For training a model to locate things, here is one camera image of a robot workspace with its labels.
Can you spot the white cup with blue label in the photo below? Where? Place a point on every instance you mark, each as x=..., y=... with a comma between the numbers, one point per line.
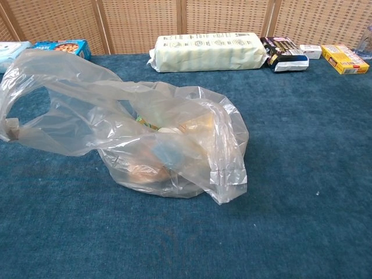
x=168, y=154

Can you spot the light blue wet wipes pack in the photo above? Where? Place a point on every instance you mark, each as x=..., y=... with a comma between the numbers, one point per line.
x=11, y=48

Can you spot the rattan folding screen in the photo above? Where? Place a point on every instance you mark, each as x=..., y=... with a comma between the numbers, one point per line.
x=139, y=26

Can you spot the blue table cloth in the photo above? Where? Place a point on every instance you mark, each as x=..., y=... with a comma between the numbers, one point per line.
x=290, y=174

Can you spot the blue cookie box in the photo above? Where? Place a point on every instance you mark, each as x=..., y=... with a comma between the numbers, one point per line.
x=72, y=48

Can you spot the yellow cardboard box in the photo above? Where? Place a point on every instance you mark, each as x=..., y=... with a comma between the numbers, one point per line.
x=344, y=59

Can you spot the clear plastic bag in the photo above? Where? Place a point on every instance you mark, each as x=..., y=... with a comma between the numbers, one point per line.
x=87, y=87

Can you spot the brown bread packet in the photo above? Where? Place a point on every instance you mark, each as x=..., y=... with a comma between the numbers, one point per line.
x=145, y=174

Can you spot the yellow sponge block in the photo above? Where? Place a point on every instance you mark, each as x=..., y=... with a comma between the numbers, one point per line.
x=200, y=122

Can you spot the black snack packet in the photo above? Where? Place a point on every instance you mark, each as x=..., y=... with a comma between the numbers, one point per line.
x=286, y=55

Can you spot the small white box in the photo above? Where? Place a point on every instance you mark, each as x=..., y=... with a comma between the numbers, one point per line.
x=311, y=51

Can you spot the clear water bottle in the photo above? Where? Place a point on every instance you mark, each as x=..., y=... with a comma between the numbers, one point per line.
x=364, y=46

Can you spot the green snack packet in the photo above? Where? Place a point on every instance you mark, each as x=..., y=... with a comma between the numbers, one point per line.
x=146, y=122

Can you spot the long white tissue pack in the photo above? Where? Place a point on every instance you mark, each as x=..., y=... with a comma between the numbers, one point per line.
x=203, y=52

